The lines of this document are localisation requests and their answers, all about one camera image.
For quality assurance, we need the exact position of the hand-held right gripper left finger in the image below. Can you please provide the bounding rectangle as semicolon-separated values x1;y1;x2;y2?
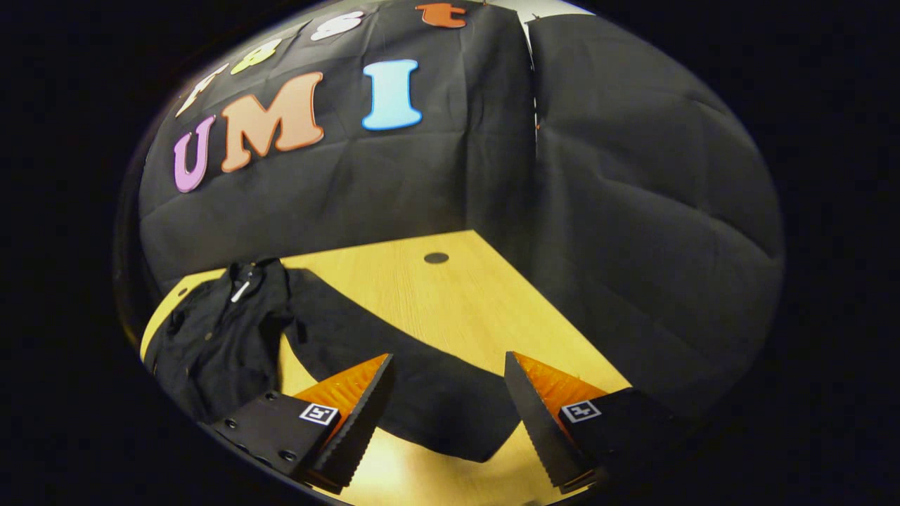
210;353;395;493

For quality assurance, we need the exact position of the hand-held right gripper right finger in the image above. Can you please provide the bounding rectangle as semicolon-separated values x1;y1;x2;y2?
503;351;700;494

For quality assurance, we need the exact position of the black button shirt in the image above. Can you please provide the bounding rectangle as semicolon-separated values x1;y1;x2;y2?
144;258;521;463

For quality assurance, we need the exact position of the black backdrop cloth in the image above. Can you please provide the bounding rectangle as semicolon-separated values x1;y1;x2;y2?
116;0;785;422

